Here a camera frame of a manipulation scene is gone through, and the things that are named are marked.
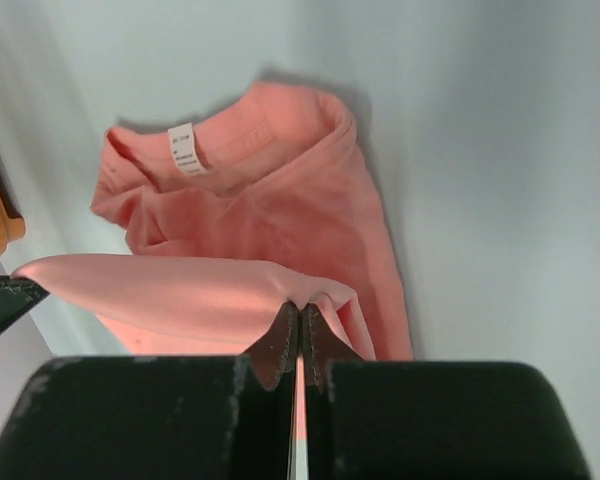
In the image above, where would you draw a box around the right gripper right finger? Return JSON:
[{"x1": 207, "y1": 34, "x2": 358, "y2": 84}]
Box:
[{"x1": 301, "y1": 304, "x2": 591, "y2": 479}]

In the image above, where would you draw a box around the light pink t-shirt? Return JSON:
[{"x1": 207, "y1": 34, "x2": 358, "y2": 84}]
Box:
[{"x1": 15, "y1": 83, "x2": 412, "y2": 360}]

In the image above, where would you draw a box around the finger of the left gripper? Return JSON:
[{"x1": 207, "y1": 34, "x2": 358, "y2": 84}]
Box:
[{"x1": 0, "y1": 275, "x2": 49, "y2": 335}]

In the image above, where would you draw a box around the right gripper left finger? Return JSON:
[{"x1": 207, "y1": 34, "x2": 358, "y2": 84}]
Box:
[{"x1": 0, "y1": 303, "x2": 299, "y2": 479}]

